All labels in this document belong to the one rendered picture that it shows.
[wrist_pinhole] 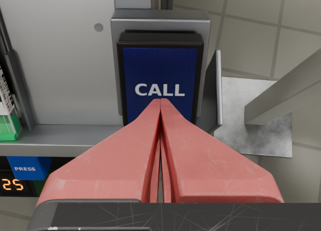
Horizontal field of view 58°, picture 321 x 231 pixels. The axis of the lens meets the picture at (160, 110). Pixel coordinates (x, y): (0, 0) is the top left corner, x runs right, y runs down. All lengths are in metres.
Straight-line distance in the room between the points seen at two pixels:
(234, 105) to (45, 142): 0.81
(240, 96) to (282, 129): 0.17
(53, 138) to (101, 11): 0.09
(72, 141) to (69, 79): 0.04
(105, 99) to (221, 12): 0.93
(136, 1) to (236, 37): 0.92
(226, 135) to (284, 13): 0.49
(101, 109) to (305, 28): 1.02
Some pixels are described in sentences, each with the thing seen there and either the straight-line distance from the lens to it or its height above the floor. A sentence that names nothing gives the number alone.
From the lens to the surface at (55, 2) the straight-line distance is 0.19.
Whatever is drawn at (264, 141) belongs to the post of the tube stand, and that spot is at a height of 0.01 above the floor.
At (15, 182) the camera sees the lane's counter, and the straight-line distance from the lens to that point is 0.31.
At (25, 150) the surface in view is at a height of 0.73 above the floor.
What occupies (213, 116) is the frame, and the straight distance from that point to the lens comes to 0.19.
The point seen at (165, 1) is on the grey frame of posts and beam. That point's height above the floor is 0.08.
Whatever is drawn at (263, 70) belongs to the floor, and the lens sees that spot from 1.05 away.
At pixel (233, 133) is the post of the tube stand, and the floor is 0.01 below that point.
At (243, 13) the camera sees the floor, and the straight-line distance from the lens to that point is 1.12.
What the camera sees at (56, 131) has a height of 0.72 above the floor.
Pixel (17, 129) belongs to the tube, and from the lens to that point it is 0.23.
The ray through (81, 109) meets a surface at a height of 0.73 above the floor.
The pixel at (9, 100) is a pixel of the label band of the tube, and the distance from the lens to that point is 0.22.
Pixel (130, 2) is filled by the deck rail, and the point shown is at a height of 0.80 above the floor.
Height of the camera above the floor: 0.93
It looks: 78 degrees down
